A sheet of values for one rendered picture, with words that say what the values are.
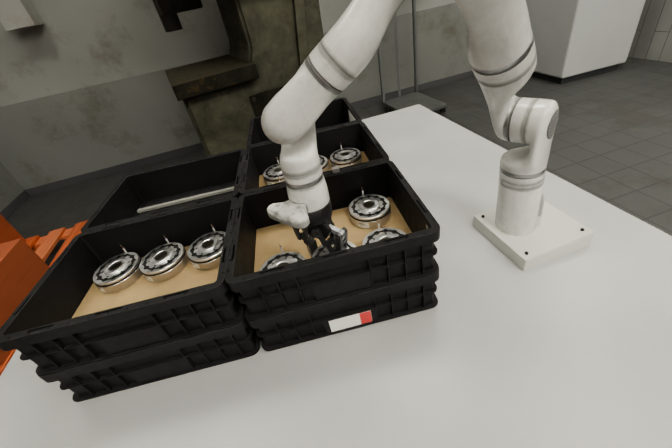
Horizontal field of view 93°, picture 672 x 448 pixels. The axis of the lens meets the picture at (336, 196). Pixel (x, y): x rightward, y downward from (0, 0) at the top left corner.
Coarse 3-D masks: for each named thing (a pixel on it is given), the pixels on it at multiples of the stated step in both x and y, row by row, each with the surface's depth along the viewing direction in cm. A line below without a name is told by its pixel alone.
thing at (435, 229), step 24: (360, 168) 80; (264, 192) 79; (408, 192) 68; (240, 216) 71; (432, 216) 60; (384, 240) 57; (408, 240) 57; (432, 240) 58; (288, 264) 56; (312, 264) 56; (336, 264) 57; (240, 288) 56
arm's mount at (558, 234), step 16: (544, 208) 83; (480, 224) 85; (544, 224) 79; (560, 224) 78; (576, 224) 77; (496, 240) 81; (512, 240) 78; (528, 240) 76; (544, 240) 75; (560, 240) 74; (576, 240) 74; (512, 256) 76; (528, 256) 73; (544, 256) 73; (560, 256) 75
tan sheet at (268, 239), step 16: (336, 224) 79; (352, 224) 78; (384, 224) 76; (400, 224) 75; (256, 240) 79; (272, 240) 78; (288, 240) 77; (352, 240) 73; (256, 256) 74; (304, 256) 72
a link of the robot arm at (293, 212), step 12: (324, 180) 57; (288, 192) 57; (300, 192) 55; (312, 192) 55; (324, 192) 57; (276, 204) 57; (288, 204) 57; (300, 204) 56; (312, 204) 56; (324, 204) 58; (276, 216) 56; (288, 216) 54; (300, 216) 53; (300, 228) 53
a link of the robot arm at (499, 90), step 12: (528, 60) 47; (504, 72) 48; (516, 72) 48; (528, 72) 49; (480, 84) 54; (492, 84) 51; (504, 84) 50; (516, 84) 51; (492, 96) 55; (504, 96) 54; (516, 96) 65; (492, 108) 60; (504, 108) 61; (492, 120) 64; (504, 120) 64; (504, 132) 66
